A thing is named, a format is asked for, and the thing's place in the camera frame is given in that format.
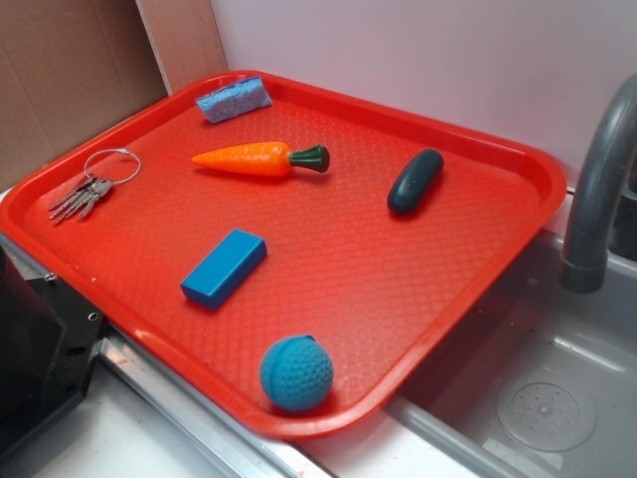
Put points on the blue rectangular block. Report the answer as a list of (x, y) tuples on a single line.
[(224, 269)]

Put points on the dark green toy cucumber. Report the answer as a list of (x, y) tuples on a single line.
[(413, 182)]

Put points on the orange toy carrot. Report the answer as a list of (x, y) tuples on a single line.
[(269, 158)]

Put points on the red plastic tray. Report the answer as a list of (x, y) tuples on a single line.
[(377, 290)]

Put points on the brown cardboard panel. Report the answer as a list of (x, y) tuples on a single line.
[(69, 70)]

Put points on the silver keys on ring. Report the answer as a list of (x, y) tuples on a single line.
[(79, 201)]

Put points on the grey toy faucet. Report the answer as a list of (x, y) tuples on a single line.
[(602, 217)]

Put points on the blue dimpled ball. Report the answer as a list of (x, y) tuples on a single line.
[(296, 373)]

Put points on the grey plastic sink basin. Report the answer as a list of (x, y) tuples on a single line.
[(534, 381)]

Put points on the blue sponge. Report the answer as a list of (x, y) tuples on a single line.
[(235, 100)]

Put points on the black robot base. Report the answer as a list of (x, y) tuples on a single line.
[(50, 338)]

